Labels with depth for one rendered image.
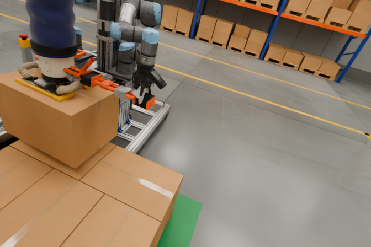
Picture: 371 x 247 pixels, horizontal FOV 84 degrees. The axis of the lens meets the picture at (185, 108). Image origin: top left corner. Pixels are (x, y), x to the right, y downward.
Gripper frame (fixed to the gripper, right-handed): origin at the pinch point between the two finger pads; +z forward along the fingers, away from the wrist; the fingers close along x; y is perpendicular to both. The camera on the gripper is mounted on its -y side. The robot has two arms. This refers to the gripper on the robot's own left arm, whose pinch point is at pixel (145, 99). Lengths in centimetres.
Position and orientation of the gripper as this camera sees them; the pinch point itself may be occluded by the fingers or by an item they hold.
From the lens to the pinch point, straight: 112.0
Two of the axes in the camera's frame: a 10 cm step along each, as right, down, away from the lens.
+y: -9.0, -3.8, 2.1
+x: -3.7, 4.2, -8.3
